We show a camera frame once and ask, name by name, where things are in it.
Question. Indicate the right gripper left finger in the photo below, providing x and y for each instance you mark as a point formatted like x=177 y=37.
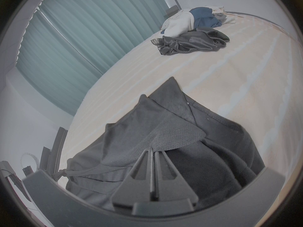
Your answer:
x=137 y=185

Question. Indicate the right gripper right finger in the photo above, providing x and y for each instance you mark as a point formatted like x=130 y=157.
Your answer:
x=172 y=185

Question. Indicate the black T-shirt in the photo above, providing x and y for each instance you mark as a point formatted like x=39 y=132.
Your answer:
x=177 y=131

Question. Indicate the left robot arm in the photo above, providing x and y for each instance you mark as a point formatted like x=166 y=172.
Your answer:
x=27 y=170

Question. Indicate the pile of clothes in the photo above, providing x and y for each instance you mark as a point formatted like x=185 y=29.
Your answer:
x=189 y=21

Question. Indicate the round white mirror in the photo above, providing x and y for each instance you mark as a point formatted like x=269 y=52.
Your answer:
x=30 y=159

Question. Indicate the bed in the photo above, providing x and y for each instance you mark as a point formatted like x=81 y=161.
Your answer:
x=224 y=79

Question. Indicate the black satin garment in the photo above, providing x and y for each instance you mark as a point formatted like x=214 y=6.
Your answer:
x=189 y=42

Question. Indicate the blue-green curtain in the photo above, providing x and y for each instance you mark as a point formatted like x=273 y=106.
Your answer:
x=54 y=67
x=106 y=20

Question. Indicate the grey bedside table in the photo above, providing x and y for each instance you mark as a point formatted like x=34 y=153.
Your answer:
x=172 y=10

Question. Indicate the white printed pillow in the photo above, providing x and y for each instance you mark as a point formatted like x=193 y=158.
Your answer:
x=219 y=9

